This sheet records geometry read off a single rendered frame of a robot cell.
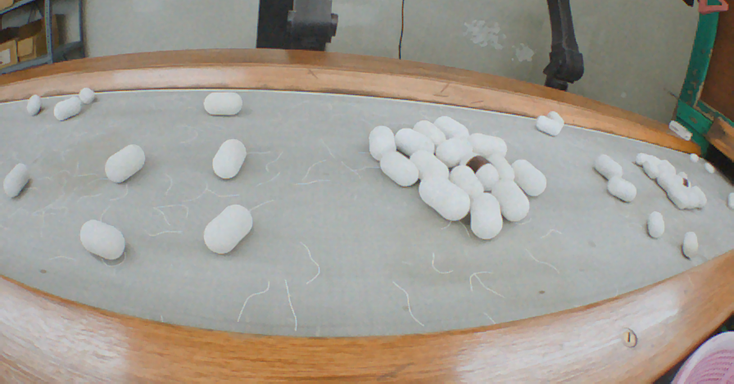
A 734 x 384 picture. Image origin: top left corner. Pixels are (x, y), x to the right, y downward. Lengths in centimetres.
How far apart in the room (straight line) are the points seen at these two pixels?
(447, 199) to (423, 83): 23
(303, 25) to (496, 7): 212
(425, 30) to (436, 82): 198
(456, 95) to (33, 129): 51
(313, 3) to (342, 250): 49
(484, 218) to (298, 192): 11
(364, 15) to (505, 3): 106
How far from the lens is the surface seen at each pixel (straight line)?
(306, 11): 60
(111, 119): 37
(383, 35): 233
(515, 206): 22
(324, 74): 39
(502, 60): 273
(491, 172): 25
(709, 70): 105
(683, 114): 105
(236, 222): 17
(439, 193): 21
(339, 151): 26
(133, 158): 25
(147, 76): 44
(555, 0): 92
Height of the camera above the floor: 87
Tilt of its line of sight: 32 degrees down
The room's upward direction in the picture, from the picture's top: 9 degrees clockwise
